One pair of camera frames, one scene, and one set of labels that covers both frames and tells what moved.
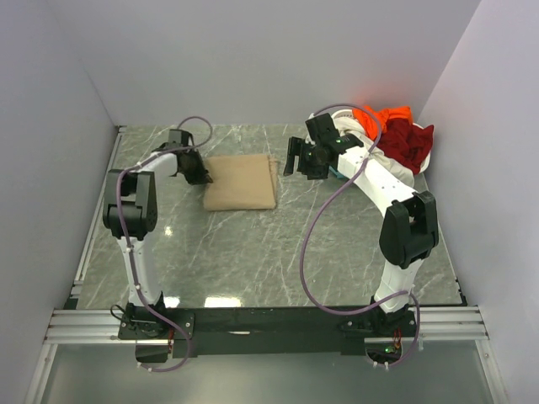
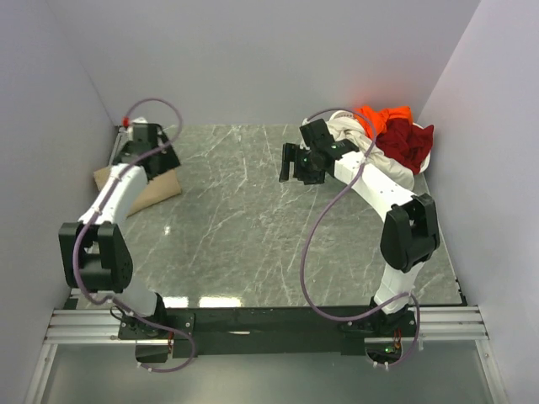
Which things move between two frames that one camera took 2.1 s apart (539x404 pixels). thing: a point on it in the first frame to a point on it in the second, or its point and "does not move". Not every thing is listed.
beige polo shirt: [240, 182] to [158, 189]
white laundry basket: [347, 113] does not move
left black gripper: [200, 177] to [168, 159]
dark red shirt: [404, 141] does not move
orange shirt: [384, 114] does not move
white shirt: [351, 127] does not move
